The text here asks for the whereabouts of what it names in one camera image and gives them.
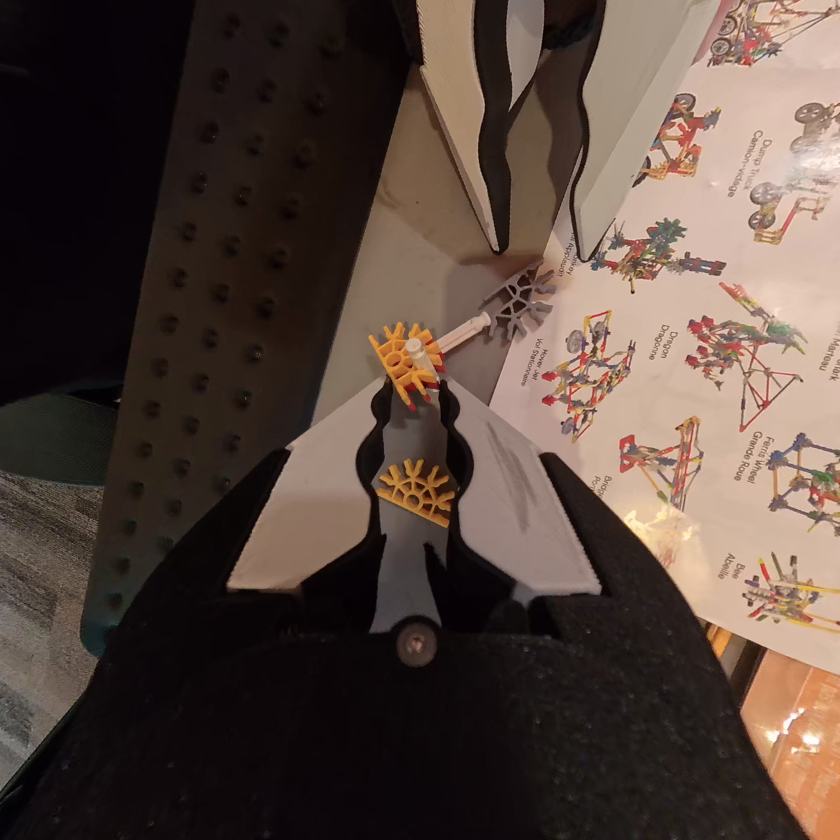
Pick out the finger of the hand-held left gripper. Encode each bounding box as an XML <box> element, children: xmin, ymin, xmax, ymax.
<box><xmin>416</xmin><ymin>0</ymin><xmax>549</xmax><ymax>257</ymax></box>
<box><xmin>570</xmin><ymin>0</ymin><xmax>718</xmax><ymax>262</ymax></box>

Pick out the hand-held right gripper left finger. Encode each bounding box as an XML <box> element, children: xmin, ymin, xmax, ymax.
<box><xmin>226</xmin><ymin>381</ymin><xmax>396</xmax><ymax>614</ymax></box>

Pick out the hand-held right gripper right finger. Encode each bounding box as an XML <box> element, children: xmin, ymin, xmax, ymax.
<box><xmin>436</xmin><ymin>382</ymin><xmax>602</xmax><ymax>623</ymax></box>

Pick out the red toy connector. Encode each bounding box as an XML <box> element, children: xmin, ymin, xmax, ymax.
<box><xmin>394</xmin><ymin>328</ymin><xmax>450</xmax><ymax>411</ymax></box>

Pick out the yellow fan connector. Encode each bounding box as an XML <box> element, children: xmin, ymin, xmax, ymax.
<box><xmin>367</xmin><ymin>322</ymin><xmax>447</xmax><ymax>395</ymax></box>

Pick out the grey snowflake connector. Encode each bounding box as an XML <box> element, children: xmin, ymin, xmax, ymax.
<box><xmin>479</xmin><ymin>258</ymin><xmax>559</xmax><ymax>342</ymax></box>

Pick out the yellow snowflake connector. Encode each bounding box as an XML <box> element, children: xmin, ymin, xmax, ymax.
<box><xmin>376</xmin><ymin>459</ymin><xmax>455</xmax><ymax>528</ymax></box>

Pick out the white printed instruction sheet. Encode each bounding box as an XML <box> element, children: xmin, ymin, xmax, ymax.
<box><xmin>489</xmin><ymin>0</ymin><xmax>840</xmax><ymax>673</ymax></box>

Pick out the colourful cardboard toy box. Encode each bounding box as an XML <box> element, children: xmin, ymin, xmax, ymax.
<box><xmin>705</xmin><ymin>623</ymin><xmax>840</xmax><ymax>840</ymax></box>

